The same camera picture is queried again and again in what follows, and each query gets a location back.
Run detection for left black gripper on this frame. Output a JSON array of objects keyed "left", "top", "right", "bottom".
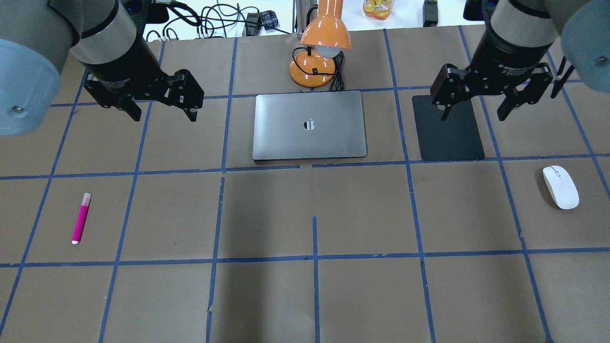
[{"left": 71, "top": 37, "right": 204, "bottom": 123}]

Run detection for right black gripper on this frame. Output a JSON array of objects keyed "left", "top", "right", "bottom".
[{"left": 431, "top": 31, "right": 553, "bottom": 121}]

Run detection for pink marker pen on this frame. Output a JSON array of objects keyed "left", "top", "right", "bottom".
[{"left": 71, "top": 193, "right": 92, "bottom": 245}]

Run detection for white computer mouse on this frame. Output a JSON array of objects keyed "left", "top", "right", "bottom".
[{"left": 542, "top": 165, "right": 580, "bottom": 210}]

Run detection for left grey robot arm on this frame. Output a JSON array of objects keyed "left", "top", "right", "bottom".
[{"left": 0, "top": 0, "right": 204, "bottom": 135}]

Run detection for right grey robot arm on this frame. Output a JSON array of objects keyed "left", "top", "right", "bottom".
[{"left": 430, "top": 0, "right": 610, "bottom": 121}]

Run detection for black mousepad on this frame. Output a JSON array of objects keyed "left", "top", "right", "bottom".
[{"left": 412, "top": 95, "right": 485, "bottom": 162}]

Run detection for black box on back table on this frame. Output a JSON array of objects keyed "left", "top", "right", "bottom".
[{"left": 422, "top": 0, "right": 439, "bottom": 28}]

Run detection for black power adapter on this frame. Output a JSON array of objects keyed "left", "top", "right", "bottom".
[{"left": 242, "top": 12, "right": 262, "bottom": 37}]

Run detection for yellow snack jar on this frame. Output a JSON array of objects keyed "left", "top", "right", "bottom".
[{"left": 362, "top": 0, "right": 395, "bottom": 21}]

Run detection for orange desk lamp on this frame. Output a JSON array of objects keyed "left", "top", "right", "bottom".
[{"left": 288, "top": 0, "right": 352, "bottom": 88}]

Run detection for grey closed laptop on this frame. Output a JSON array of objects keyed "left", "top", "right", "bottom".
[{"left": 252, "top": 91, "right": 368, "bottom": 161}]

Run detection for tangled black cables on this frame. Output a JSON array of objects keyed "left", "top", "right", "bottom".
[{"left": 145, "top": 1, "right": 291, "bottom": 42}]

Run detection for black lamp power cable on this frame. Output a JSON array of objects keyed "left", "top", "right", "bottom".
[{"left": 292, "top": 46, "right": 346, "bottom": 92}]

